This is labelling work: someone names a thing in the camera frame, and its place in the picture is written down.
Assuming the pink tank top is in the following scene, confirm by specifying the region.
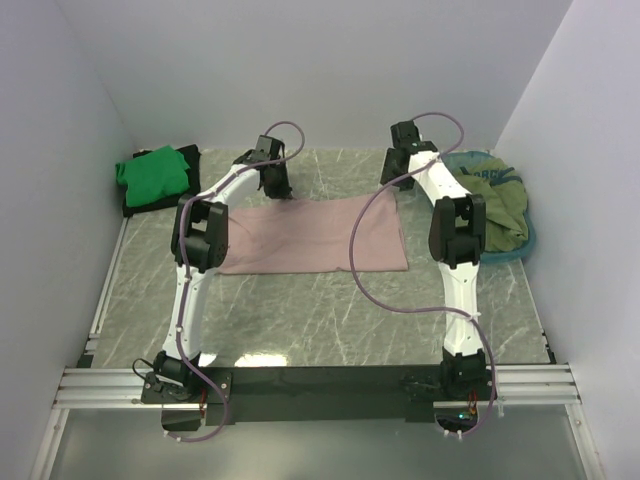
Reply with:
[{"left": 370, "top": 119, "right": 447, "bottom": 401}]
[{"left": 219, "top": 191, "right": 408, "bottom": 275}]

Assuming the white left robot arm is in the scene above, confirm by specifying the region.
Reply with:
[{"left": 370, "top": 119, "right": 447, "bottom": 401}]
[{"left": 153, "top": 135, "right": 292, "bottom": 402}]

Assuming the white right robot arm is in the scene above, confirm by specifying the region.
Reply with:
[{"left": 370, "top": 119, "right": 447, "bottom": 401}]
[{"left": 380, "top": 120, "right": 490, "bottom": 399}]

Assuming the black folded tank top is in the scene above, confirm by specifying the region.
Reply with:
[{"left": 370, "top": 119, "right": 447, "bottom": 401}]
[{"left": 118, "top": 144, "right": 201, "bottom": 218}]

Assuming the olive green tank top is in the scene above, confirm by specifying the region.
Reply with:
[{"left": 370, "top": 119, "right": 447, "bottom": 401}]
[{"left": 453, "top": 157, "right": 530, "bottom": 253}]

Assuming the green folded tank top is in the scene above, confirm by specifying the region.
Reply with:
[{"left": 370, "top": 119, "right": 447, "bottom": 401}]
[{"left": 115, "top": 146, "right": 190, "bottom": 208}]

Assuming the teal plastic basket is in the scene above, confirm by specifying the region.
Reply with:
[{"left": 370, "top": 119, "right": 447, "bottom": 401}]
[{"left": 444, "top": 151, "right": 536, "bottom": 264}]

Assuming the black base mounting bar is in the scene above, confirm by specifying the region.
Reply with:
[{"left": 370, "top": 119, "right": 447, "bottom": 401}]
[{"left": 141, "top": 365, "right": 495, "bottom": 426}]

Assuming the aluminium rail frame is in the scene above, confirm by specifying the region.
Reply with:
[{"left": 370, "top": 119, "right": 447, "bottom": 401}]
[{"left": 31, "top": 220, "right": 605, "bottom": 479}]

